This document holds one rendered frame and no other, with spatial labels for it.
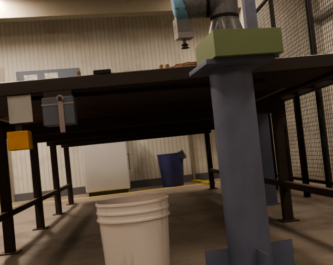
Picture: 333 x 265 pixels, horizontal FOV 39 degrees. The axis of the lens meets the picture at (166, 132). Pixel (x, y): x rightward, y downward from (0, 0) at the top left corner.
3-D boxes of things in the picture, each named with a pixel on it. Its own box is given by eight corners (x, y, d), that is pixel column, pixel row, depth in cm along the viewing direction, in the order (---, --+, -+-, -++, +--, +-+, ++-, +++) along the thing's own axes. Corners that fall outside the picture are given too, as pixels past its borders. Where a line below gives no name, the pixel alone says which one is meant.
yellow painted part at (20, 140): (29, 148, 197) (24, 93, 198) (7, 151, 196) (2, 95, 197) (33, 149, 205) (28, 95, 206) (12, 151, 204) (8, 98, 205)
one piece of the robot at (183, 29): (186, 15, 245) (189, 46, 244) (170, 16, 243) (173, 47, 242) (192, 9, 236) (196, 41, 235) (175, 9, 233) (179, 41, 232)
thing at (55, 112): (76, 131, 198) (72, 88, 198) (43, 134, 197) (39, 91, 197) (79, 132, 209) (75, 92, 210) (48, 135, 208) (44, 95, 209)
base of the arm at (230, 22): (252, 36, 181) (250, 10, 181) (216, 36, 176) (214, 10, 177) (236, 46, 195) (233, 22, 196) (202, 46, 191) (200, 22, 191)
